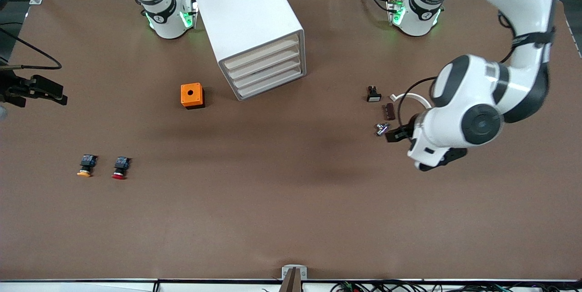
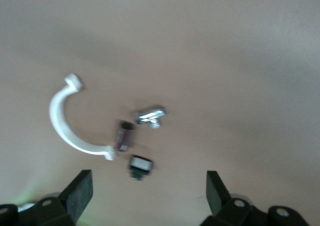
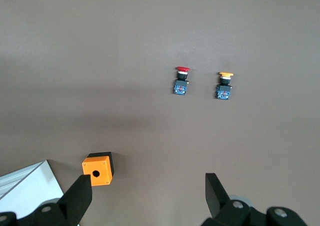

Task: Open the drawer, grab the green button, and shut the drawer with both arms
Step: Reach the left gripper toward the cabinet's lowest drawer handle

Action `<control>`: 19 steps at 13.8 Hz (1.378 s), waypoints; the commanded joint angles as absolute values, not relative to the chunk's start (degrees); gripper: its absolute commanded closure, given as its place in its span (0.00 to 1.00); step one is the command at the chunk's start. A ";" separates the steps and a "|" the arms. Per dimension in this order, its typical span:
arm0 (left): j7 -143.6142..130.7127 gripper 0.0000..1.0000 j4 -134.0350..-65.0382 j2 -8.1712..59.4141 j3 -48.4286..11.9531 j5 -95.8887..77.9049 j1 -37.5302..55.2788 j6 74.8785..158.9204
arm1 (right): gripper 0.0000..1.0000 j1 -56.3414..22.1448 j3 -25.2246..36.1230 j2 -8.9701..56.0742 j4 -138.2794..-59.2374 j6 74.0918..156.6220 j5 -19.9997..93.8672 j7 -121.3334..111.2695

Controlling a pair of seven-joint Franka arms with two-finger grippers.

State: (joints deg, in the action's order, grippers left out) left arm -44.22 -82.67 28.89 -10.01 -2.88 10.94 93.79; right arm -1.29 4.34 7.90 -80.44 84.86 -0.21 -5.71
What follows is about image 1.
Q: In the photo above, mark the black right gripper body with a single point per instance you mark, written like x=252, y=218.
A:
x=13, y=88

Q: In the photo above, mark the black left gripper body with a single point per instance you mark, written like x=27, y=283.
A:
x=403, y=133

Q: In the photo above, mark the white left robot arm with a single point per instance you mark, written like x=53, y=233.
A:
x=523, y=1

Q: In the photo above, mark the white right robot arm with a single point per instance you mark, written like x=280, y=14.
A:
x=168, y=19

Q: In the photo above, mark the yellow mushroom push button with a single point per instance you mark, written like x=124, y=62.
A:
x=87, y=162

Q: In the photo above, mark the red mushroom push button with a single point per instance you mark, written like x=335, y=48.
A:
x=121, y=164

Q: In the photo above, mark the brown terminal block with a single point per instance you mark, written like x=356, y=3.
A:
x=390, y=112

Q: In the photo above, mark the white curved plastic clamp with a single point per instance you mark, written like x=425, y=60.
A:
x=411, y=96

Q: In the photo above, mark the brown table mat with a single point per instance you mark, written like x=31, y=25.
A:
x=291, y=192

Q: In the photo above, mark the silver metal key switch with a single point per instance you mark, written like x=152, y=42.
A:
x=382, y=129

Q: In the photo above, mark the black switch with white face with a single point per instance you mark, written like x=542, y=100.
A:
x=373, y=95

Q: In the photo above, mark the orange button enclosure box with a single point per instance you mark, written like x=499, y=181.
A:
x=191, y=94

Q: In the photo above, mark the grey metal bracket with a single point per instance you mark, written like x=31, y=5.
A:
x=285, y=273

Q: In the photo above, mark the brown post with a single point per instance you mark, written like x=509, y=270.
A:
x=292, y=283

